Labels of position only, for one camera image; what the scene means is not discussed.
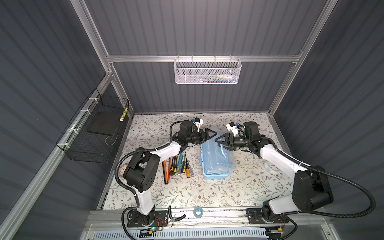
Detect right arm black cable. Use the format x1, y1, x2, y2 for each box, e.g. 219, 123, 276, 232
263, 136, 377, 219

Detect black wire basket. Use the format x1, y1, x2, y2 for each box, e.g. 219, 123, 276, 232
57, 90, 130, 164

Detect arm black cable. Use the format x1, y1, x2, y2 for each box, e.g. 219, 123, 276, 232
114, 120, 193, 196
263, 136, 377, 219

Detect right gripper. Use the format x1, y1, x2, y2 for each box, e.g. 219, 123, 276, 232
215, 133, 250, 151

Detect blue tape roll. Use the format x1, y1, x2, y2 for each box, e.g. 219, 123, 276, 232
193, 207, 204, 218

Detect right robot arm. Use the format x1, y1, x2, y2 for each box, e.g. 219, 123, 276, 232
215, 122, 334, 223

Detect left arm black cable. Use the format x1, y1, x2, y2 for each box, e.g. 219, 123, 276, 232
114, 120, 193, 196

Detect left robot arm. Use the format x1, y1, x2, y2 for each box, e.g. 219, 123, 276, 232
114, 119, 217, 226

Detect orange handled hex key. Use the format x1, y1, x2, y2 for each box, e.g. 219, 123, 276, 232
162, 161, 168, 185

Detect blue plastic tool box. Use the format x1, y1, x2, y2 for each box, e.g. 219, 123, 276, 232
200, 128, 236, 180

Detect white wire mesh basket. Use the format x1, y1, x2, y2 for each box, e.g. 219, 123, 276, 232
173, 58, 242, 85

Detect yellow handled screwdriver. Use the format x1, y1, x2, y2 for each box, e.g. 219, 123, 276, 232
184, 154, 191, 179

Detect yellow marker in basket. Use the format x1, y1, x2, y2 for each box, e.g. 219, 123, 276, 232
120, 108, 128, 122

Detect clear tape roll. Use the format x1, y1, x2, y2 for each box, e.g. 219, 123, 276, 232
264, 161, 282, 175

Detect red handled hex key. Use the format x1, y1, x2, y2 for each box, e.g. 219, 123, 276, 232
167, 158, 172, 184

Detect yellow black utility knife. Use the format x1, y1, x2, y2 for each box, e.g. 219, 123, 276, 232
171, 155, 178, 176

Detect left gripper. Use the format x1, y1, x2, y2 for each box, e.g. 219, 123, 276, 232
186, 128, 217, 145

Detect teal pen tool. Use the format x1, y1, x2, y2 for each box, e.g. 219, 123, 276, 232
176, 153, 183, 175

